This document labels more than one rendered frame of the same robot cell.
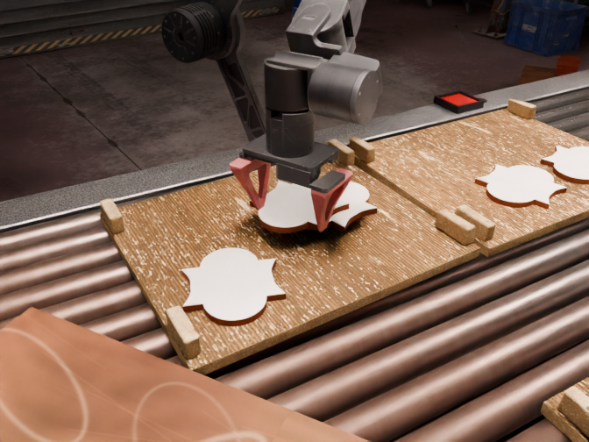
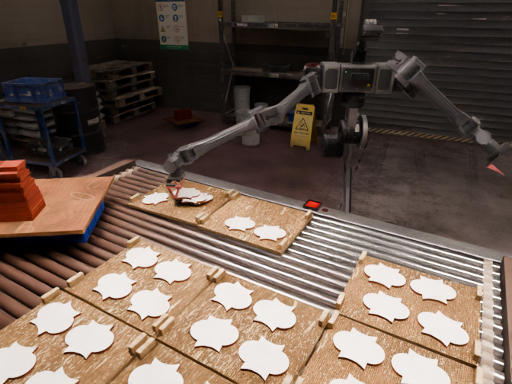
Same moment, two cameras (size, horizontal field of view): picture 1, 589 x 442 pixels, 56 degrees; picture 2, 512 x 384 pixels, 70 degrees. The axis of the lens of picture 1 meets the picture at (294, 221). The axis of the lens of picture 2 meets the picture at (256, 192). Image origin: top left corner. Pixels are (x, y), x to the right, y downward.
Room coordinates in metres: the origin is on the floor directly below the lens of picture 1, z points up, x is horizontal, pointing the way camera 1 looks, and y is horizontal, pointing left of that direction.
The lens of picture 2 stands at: (0.08, -1.58, 1.80)
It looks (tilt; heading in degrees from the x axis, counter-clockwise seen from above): 27 degrees down; 58
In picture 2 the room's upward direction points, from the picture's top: straight up
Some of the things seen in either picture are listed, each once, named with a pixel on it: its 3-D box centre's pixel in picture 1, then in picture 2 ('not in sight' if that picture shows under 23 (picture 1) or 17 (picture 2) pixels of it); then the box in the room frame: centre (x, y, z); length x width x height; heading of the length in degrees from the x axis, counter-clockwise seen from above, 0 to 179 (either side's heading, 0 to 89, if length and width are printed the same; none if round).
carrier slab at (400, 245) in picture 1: (280, 233); (184, 199); (0.64, 0.02, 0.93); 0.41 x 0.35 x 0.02; 121
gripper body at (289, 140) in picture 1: (290, 133); (175, 171); (0.61, 0.01, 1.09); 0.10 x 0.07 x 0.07; 57
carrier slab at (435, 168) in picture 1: (500, 166); (257, 221); (0.85, -0.35, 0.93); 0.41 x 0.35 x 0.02; 119
